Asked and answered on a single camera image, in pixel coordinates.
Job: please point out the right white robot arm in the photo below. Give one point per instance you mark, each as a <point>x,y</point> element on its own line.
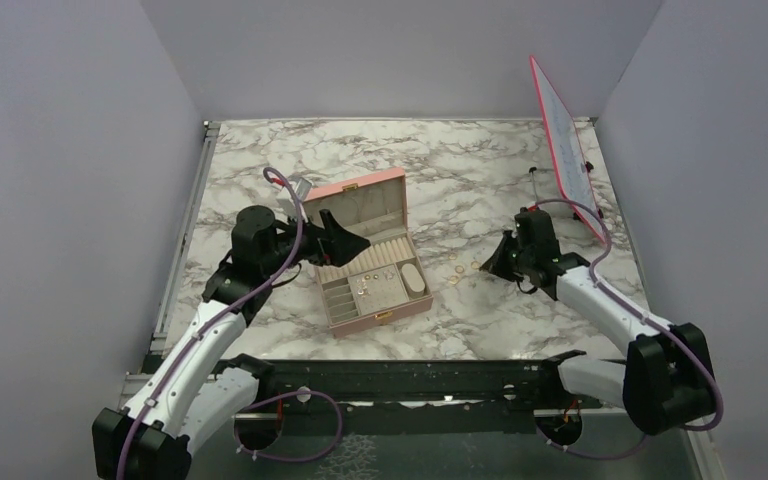
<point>666,379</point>

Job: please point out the black metal base rail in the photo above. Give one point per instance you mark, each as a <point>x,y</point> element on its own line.
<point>385,397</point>

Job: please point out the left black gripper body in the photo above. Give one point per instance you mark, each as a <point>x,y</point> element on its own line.
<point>308,247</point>

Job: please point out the beige watch pillow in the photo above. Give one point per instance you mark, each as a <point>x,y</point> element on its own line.
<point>413,280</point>

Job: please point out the pink jewelry box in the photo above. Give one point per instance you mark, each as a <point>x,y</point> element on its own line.
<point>369,291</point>

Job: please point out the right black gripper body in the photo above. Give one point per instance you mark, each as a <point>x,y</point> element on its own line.
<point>524,257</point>

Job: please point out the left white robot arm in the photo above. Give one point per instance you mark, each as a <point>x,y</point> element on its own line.
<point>157,433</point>

